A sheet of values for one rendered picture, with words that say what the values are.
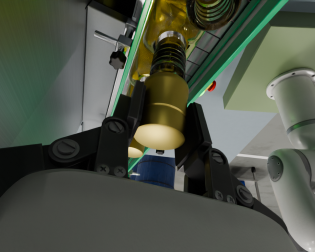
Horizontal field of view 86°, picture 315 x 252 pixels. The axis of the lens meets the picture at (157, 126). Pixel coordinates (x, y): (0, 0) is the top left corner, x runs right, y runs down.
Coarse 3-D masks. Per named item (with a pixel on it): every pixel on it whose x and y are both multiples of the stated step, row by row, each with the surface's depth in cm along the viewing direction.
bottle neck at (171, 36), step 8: (168, 32) 15; (176, 32) 15; (160, 40) 15; (168, 40) 14; (176, 40) 14; (184, 40) 16; (160, 48) 14; (168, 48) 14; (176, 48) 14; (184, 48) 15; (160, 56) 13; (168, 56) 13; (176, 56) 13; (184, 56) 15; (152, 64) 14; (160, 64) 13; (168, 64) 13; (176, 64) 13; (184, 64) 14; (152, 72) 13; (176, 72) 13; (184, 72) 14
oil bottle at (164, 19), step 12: (156, 0) 15; (168, 0) 15; (156, 12) 15; (168, 12) 15; (180, 12) 15; (156, 24) 15; (168, 24) 15; (180, 24) 15; (144, 36) 18; (156, 36) 16; (192, 36) 16; (192, 48) 17
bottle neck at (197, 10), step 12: (192, 0) 9; (204, 0) 12; (216, 0) 11; (228, 0) 10; (240, 0) 9; (192, 12) 10; (204, 12) 11; (216, 12) 10; (228, 12) 9; (192, 24) 10; (204, 24) 10; (216, 24) 10
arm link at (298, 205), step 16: (272, 160) 38; (288, 160) 35; (304, 160) 34; (272, 176) 38; (288, 176) 34; (304, 176) 32; (288, 192) 33; (304, 192) 31; (288, 208) 33; (304, 208) 30; (288, 224) 33; (304, 224) 29; (304, 240) 29
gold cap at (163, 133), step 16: (144, 80) 12; (160, 80) 11; (176, 80) 11; (160, 96) 10; (176, 96) 11; (144, 112) 10; (160, 112) 10; (176, 112) 10; (144, 128) 10; (160, 128) 10; (176, 128) 10; (144, 144) 12; (160, 144) 11; (176, 144) 11
